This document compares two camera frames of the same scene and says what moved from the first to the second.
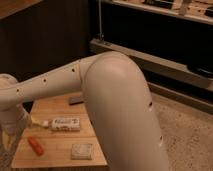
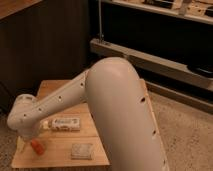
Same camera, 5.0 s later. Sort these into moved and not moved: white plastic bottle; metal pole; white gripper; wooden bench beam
Moved: white gripper
Not moved: metal pole; white plastic bottle; wooden bench beam
